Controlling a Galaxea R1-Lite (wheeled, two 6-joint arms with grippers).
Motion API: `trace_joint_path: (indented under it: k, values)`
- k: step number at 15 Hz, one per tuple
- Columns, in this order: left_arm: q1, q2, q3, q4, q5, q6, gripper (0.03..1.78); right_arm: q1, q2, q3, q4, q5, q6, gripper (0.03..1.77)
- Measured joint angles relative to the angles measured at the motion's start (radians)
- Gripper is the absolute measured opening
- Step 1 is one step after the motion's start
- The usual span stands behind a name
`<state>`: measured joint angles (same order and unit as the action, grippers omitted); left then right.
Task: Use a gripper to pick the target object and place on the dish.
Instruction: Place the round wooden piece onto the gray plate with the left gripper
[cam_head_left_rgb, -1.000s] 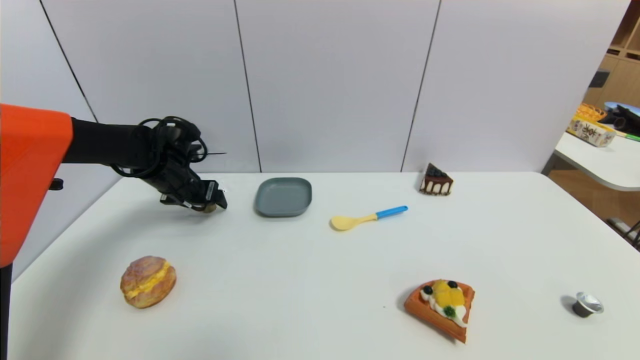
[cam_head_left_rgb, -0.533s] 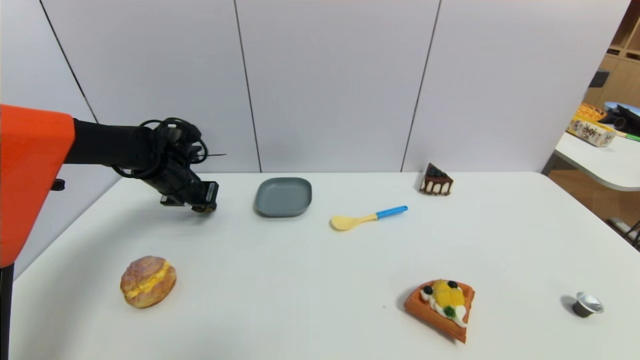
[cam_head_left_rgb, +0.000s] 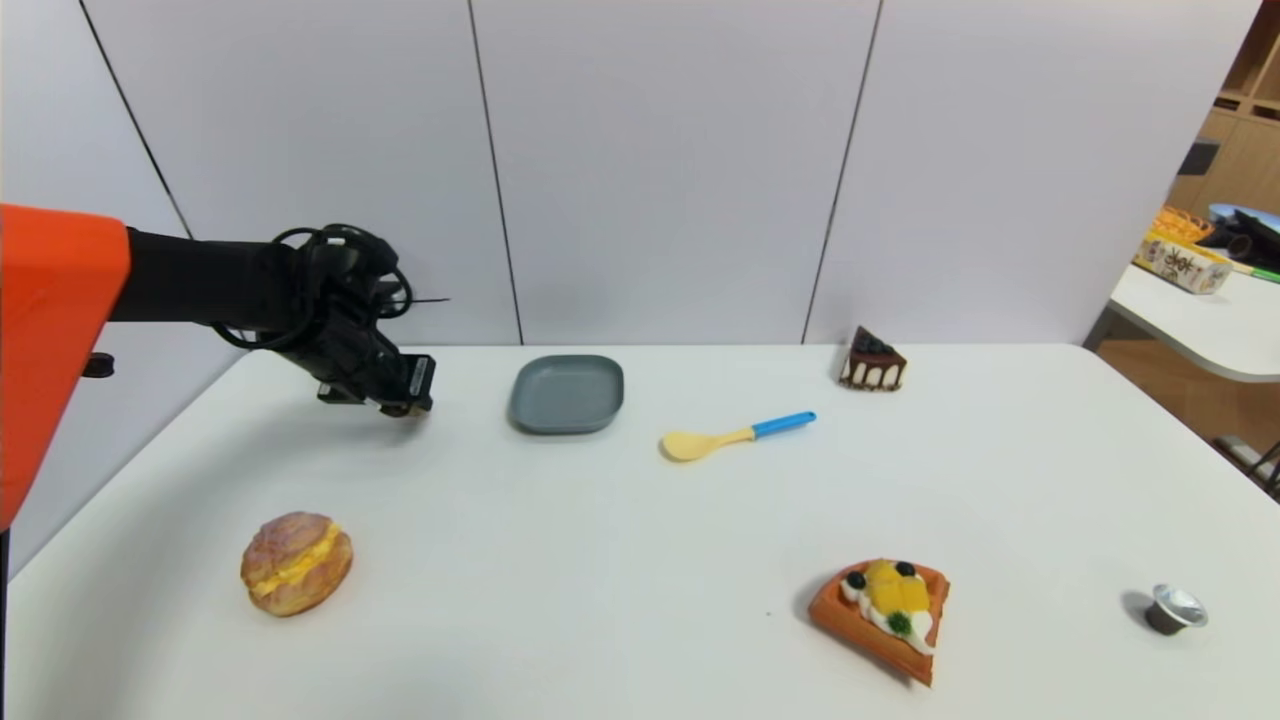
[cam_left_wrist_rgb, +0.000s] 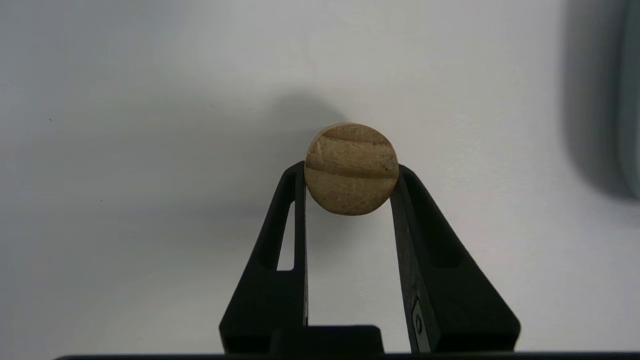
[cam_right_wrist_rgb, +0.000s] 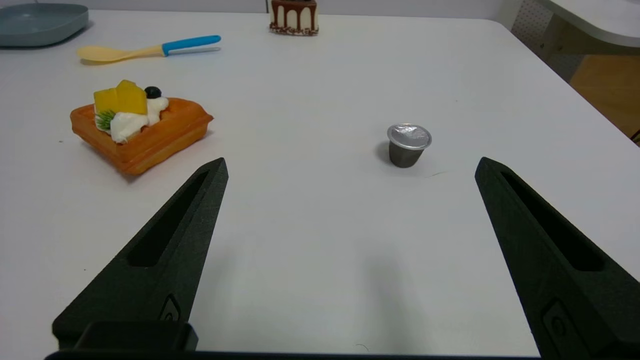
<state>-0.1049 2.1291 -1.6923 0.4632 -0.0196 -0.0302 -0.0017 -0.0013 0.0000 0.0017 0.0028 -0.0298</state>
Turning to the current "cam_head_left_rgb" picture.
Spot black arm cable loops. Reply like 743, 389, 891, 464
212, 223, 451, 353

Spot yellow spoon blue handle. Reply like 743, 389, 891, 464
660, 410, 817, 463

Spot fruit topped waffle slice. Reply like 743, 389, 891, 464
807, 558, 951, 689

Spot white side table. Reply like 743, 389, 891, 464
1085, 262, 1280, 385

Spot cream puff pastry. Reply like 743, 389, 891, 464
240, 511, 354, 618

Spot wooden shelf unit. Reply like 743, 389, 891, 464
1165, 0, 1280, 219

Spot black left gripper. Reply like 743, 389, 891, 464
357, 329, 437, 418

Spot orange wire basket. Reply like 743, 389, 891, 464
1154, 205, 1217, 247

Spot dark metal frame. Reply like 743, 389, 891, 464
1213, 434, 1280, 503

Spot grey square dish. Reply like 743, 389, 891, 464
508, 354, 625, 436

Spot chocolate cake slice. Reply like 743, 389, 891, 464
838, 326, 909, 392

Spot printed cardboard box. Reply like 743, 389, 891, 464
1132, 231, 1234, 296

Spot silver coffee capsule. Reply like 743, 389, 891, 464
1144, 583, 1209, 636

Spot black bundle on side table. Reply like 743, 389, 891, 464
1195, 212, 1280, 269

